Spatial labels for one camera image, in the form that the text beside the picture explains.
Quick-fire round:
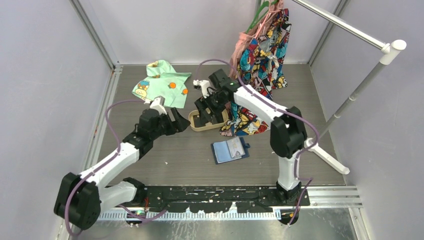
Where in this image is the navy blue card holder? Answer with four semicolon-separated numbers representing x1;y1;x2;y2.
210;136;251;165

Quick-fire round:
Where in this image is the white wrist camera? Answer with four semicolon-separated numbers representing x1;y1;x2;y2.
192;79;211;98
144;96;168;115

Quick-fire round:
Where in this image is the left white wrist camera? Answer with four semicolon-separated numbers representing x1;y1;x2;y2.
144;96;168;115

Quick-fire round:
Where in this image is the green clothes hanger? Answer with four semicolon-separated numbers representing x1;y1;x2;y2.
244;0;279;34

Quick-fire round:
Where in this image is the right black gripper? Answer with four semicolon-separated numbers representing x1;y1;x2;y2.
195;90;230;125

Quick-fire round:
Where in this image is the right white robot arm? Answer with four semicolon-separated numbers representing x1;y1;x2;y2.
192;69;307;206

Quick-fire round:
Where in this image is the white clothes rack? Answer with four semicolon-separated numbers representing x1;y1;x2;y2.
309;0;406;175

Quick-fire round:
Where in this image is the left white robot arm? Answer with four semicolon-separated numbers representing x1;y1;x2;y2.
53;107;190;230

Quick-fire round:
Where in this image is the green cartoon child shirt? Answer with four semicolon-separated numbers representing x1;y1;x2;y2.
132;59;192;109

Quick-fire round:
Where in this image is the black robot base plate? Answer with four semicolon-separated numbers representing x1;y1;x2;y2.
114;184;311;215

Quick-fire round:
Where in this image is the colourful comic print garment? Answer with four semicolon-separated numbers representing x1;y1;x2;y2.
219;8;292;137

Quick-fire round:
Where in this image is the beige oval tray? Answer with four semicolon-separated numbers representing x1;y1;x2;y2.
188;110;229;132

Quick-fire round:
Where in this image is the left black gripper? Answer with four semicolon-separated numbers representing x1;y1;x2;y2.
150;107;190;140

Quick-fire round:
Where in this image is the white credit card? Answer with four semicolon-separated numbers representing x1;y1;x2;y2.
227;137;245;159

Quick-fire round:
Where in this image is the pink hanging garment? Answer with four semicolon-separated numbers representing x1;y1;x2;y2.
229;0;284;69

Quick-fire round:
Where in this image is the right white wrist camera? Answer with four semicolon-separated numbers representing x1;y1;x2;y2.
192;79;211;98

